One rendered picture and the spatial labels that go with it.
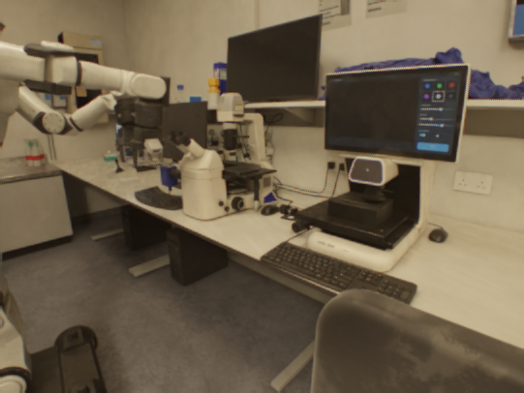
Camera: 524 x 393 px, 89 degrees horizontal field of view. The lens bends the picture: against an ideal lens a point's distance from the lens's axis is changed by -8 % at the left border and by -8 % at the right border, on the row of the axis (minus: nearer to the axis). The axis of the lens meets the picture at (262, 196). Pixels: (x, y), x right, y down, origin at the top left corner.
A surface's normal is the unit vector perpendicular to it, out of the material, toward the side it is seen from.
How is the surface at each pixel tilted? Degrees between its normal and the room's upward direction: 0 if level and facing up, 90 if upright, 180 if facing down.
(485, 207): 90
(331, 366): 90
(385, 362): 90
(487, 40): 90
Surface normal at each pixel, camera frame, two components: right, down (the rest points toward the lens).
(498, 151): -0.67, 0.20
